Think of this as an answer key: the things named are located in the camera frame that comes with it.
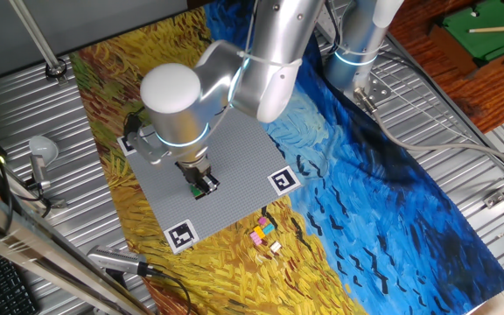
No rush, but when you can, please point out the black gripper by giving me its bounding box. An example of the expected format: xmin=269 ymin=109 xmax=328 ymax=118
xmin=176 ymin=157 xmax=221 ymax=194

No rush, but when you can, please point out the grey Lego baseplate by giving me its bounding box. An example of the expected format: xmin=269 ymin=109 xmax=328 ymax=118
xmin=117 ymin=107 xmax=303 ymax=255

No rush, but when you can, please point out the black white fiducial marker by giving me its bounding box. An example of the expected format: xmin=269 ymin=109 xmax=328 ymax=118
xmin=117 ymin=136 xmax=137 ymax=158
xmin=163 ymin=219 xmax=200 ymax=255
xmin=267 ymin=165 xmax=303 ymax=197

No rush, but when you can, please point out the white zip tie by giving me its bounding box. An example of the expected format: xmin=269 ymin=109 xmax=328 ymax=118
xmin=236 ymin=50 xmax=304 ymax=69

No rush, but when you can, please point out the painted wheatfield cloth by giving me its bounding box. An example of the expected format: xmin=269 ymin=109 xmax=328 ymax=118
xmin=68 ymin=0 xmax=504 ymax=315

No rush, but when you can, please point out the metal pole with round base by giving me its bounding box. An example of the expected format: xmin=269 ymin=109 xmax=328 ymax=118
xmin=9 ymin=0 xmax=68 ymax=84

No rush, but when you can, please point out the green toy pool table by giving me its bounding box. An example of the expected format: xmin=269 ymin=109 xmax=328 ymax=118
xmin=429 ymin=0 xmax=504 ymax=76

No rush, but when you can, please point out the wooden toy cue stick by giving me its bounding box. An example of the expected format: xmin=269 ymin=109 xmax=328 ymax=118
xmin=468 ymin=24 xmax=504 ymax=34

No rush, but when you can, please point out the black device cable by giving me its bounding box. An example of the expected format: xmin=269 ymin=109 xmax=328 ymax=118
xmin=145 ymin=265 xmax=193 ymax=315

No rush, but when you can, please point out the aluminium frame beam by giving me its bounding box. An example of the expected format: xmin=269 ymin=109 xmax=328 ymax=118
xmin=0 ymin=177 xmax=151 ymax=315

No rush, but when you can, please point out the black thin cable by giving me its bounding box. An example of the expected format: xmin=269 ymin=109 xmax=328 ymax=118
xmin=0 ymin=157 xmax=54 ymax=222

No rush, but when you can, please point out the black base cable bundle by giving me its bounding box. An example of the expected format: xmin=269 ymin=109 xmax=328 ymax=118
xmin=324 ymin=0 xmax=344 ymax=50

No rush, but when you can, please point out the grey cable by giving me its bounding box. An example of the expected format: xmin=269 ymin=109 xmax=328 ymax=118
xmin=353 ymin=87 xmax=504 ymax=174

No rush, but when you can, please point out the thin white cable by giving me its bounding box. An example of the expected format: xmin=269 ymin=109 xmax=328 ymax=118
xmin=376 ymin=51 xmax=504 ymax=179

